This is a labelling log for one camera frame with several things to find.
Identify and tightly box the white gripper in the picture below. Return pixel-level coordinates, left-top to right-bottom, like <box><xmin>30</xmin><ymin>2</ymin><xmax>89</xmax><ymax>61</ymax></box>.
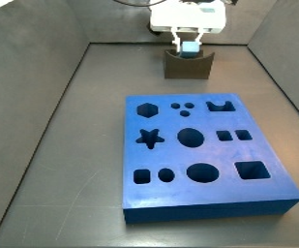
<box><xmin>150</xmin><ymin>0</ymin><xmax>228</xmax><ymax>53</ymax></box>

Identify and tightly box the light blue rectangular block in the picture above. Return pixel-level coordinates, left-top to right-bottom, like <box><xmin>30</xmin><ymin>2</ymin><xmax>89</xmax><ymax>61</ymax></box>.
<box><xmin>181</xmin><ymin>41</ymin><xmax>200</xmax><ymax>58</ymax></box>

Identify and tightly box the black curved fixture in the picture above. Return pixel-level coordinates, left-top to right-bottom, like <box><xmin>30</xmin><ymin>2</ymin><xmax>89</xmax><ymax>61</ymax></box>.
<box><xmin>164</xmin><ymin>49</ymin><xmax>216</xmax><ymax>79</ymax></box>

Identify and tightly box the blue foam shape board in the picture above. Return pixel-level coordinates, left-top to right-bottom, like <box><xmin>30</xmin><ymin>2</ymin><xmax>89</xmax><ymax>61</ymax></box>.
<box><xmin>124</xmin><ymin>93</ymin><xmax>299</xmax><ymax>224</ymax></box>

